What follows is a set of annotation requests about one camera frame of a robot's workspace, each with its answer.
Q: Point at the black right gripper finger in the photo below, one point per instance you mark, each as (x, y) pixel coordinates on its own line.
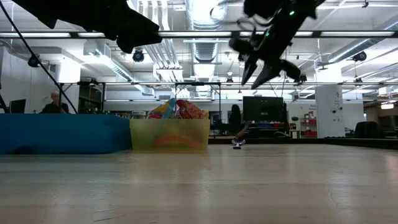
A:
(265, 74)
(249, 70)

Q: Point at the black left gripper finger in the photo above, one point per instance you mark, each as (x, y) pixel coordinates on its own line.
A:
(136, 31)

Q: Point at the yellow snack packet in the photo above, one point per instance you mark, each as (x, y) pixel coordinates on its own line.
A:
(206, 113)

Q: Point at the red snack packet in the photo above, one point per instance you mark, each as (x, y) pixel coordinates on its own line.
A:
(189, 110)

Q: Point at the ramen noodle packet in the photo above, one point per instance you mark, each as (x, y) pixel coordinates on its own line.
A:
(161, 109)

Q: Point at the white-lidded glass jar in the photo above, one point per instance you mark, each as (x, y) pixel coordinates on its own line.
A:
(138, 114)

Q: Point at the black ceiling spotlight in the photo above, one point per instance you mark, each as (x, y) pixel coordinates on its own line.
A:
(33, 61)
(360, 56)
(138, 56)

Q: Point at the person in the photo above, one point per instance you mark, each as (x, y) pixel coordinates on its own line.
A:
(55, 105)
(235, 115)

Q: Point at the small potted plant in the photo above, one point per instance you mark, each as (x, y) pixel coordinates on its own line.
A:
(294, 119)

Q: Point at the white pillar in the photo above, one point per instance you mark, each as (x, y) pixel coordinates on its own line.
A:
(328, 105)

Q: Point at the yellow plastic bin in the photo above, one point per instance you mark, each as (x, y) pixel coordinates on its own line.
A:
(169, 137)

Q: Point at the small black monitor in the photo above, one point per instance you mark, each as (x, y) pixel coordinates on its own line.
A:
(17, 106)

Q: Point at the black office chair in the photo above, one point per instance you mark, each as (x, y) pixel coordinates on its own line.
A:
(368, 130)

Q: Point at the dark teal plastic bin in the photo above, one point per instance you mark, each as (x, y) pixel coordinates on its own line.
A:
(62, 133)

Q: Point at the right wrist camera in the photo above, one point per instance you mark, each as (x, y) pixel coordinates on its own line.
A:
(241, 45)

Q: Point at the black table frame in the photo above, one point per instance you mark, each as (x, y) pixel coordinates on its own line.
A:
(342, 143)

